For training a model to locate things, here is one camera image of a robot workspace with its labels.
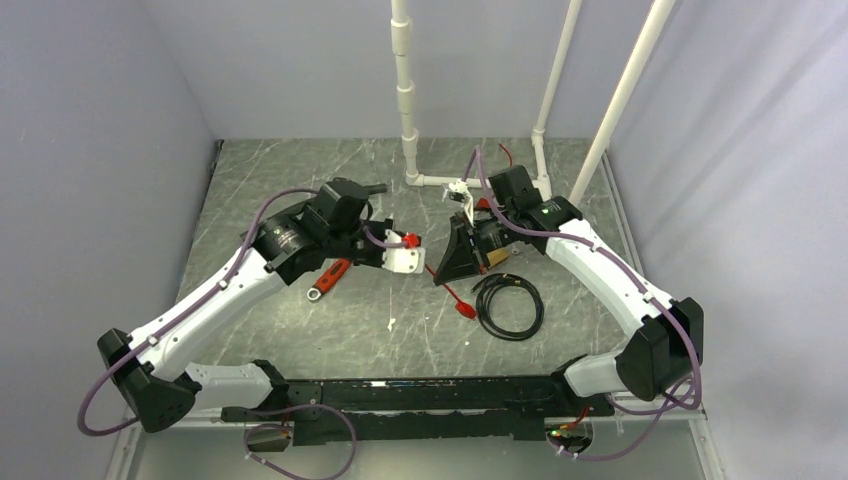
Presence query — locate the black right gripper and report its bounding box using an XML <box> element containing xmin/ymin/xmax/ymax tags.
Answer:
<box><xmin>433</xmin><ymin>208</ymin><xmax>516</xmax><ymax>285</ymax></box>

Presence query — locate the brass padlock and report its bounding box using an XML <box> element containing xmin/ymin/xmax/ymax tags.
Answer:
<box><xmin>486</xmin><ymin>248</ymin><xmax>510</xmax><ymax>270</ymax></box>

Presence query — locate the red alligator clip lead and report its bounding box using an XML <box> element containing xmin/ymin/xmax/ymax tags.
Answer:
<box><xmin>441</xmin><ymin>284</ymin><xmax>477</xmax><ymax>320</ymax></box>
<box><xmin>498</xmin><ymin>143</ymin><xmax>514</xmax><ymax>167</ymax></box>

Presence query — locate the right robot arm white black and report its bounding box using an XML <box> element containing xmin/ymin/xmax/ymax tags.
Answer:
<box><xmin>434</xmin><ymin>165</ymin><xmax>704</xmax><ymax>415</ymax></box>

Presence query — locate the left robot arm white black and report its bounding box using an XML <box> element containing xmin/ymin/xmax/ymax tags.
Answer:
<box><xmin>95</xmin><ymin>178</ymin><xmax>423</xmax><ymax>433</ymax></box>

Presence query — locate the red handled adjustable wrench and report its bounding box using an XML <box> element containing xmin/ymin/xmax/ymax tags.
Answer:
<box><xmin>306</xmin><ymin>258</ymin><xmax>352</xmax><ymax>302</ymax></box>

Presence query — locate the coiled black usb cable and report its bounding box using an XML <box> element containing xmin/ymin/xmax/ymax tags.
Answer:
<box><xmin>470</xmin><ymin>272</ymin><xmax>546</xmax><ymax>343</ymax></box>

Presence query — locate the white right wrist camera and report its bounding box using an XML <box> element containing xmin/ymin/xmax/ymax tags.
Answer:
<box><xmin>442</xmin><ymin>179</ymin><xmax>475</xmax><ymax>226</ymax></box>

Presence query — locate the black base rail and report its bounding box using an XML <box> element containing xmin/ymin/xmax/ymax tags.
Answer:
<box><xmin>221</xmin><ymin>375</ymin><xmax>614</xmax><ymax>446</ymax></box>

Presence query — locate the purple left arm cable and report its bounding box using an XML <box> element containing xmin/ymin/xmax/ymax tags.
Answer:
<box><xmin>76</xmin><ymin>187</ymin><xmax>412</xmax><ymax>480</ymax></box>

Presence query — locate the white pvc pipe frame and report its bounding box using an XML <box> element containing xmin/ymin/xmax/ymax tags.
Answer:
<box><xmin>382</xmin><ymin>1</ymin><xmax>675</xmax><ymax>189</ymax></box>

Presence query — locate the aluminium frame rail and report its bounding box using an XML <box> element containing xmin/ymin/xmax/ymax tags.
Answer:
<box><xmin>104</xmin><ymin>409</ymin><xmax>227</xmax><ymax>479</ymax></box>

